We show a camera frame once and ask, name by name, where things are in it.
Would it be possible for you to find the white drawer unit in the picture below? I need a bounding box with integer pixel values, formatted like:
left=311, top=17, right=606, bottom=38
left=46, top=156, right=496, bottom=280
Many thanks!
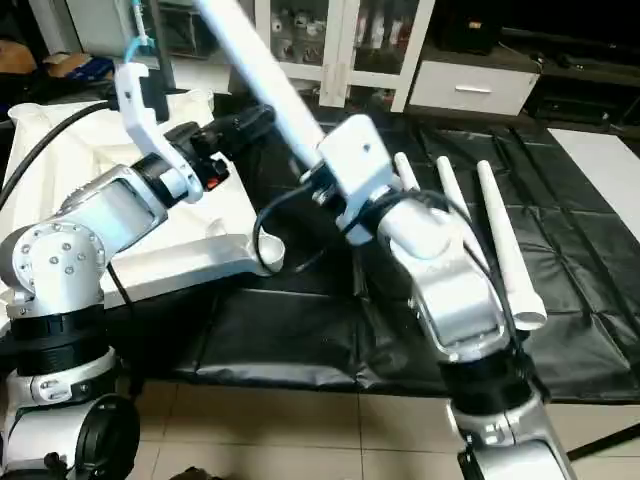
left=408, top=60, right=547, bottom=119

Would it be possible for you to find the white plastic table leg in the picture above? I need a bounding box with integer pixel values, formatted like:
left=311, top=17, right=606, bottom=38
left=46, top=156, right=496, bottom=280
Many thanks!
left=395, top=153, right=423, bottom=197
left=476, top=160, right=549, bottom=332
left=194, top=0, right=328, bottom=173
left=435, top=155, right=491, bottom=276

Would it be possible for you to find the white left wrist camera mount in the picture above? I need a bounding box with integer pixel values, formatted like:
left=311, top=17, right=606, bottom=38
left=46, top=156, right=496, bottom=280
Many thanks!
left=114, top=62, right=203, bottom=203

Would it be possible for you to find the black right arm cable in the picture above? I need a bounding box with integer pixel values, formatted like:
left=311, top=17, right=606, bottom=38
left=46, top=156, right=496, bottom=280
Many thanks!
left=252, top=180, right=331, bottom=276

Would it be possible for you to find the dark low media cabinet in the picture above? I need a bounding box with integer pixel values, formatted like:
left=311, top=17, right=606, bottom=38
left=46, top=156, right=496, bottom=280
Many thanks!
left=540, top=25, right=640, bottom=126

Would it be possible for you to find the brown cardboard box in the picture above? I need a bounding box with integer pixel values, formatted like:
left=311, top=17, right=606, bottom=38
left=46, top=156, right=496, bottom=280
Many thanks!
left=45, top=50, right=117, bottom=83

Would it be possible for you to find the white flat board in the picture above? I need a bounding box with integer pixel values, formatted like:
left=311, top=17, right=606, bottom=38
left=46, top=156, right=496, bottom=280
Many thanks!
left=548, top=128, right=640, bottom=213

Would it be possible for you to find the white plastic table top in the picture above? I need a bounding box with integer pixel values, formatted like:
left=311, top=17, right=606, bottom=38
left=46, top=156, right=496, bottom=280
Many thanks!
left=0, top=90, right=287, bottom=307

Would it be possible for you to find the white glass door cabinet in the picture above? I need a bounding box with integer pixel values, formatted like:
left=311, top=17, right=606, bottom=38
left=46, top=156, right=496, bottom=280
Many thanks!
left=255, top=0, right=437, bottom=112

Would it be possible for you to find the light blue plastic object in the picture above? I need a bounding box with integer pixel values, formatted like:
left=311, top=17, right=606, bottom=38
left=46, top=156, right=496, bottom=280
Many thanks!
left=124, top=0, right=163, bottom=67

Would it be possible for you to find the black work mat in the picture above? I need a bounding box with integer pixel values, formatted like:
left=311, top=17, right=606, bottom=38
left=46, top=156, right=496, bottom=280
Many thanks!
left=0, top=85, right=640, bottom=396

